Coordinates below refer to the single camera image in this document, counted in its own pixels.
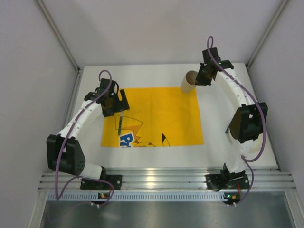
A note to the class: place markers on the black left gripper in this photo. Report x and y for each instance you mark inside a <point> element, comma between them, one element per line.
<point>116,107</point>

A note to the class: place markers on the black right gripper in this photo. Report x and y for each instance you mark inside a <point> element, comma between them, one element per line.
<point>203,79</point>

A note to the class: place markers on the green handled fork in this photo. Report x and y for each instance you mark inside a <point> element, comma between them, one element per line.
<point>120,123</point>

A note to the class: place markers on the beige paper cup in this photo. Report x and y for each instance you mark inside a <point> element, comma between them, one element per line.
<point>189,82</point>

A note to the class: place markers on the yellow cartoon placemat cloth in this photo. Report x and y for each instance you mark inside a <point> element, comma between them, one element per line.
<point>158,117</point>

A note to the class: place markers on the white bowl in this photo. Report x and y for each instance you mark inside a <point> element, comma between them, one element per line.
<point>246,148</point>

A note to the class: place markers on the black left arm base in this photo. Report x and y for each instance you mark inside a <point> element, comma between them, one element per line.
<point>111,182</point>

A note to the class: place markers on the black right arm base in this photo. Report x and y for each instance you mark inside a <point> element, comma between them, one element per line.
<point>218,182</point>

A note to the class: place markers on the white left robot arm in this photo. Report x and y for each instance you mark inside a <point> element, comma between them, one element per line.
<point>64,151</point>

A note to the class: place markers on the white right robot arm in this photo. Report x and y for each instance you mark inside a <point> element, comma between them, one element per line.
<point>247,128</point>

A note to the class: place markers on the perforated metal cable tray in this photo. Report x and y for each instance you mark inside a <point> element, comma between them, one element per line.
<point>128,196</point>

